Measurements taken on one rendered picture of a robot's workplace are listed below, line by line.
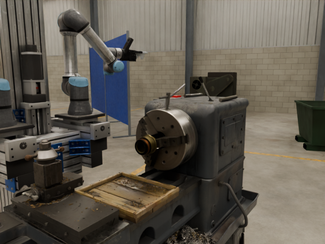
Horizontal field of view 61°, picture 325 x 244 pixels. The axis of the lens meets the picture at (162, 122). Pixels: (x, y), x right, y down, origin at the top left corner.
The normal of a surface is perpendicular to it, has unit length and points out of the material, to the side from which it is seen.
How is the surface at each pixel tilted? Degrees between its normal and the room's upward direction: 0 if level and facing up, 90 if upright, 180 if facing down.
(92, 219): 0
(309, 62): 90
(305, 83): 90
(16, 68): 90
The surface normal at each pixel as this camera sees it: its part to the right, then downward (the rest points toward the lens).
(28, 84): -0.55, 0.14
